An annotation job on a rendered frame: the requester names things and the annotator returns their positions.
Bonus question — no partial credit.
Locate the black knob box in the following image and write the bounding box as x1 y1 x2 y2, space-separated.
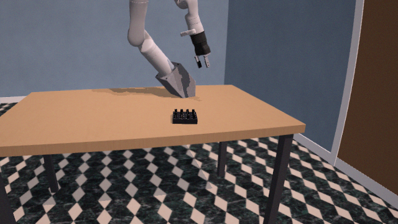
173 109 198 124

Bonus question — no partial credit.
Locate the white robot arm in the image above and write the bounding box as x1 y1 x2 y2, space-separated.
127 0 200 77

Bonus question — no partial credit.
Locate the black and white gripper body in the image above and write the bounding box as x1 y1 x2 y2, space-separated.
180 22 211 56

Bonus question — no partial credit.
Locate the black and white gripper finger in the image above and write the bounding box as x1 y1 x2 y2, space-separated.
194 55 202 68
203 53 210 68

